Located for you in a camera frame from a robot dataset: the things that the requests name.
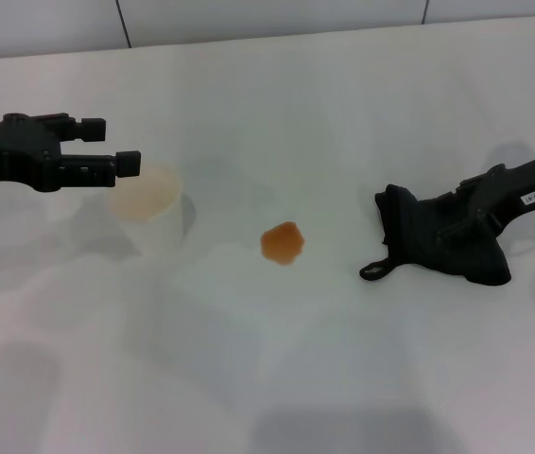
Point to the brown water stain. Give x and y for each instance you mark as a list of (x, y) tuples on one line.
[(281, 243)]

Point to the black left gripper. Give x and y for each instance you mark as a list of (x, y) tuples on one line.
[(7, 151)]

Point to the dark blue rag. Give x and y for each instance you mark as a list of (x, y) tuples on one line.
[(409, 227)]

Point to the white paper cup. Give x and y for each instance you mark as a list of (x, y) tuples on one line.
[(154, 213)]

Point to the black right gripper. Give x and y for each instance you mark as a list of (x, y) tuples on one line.
[(508, 194)]

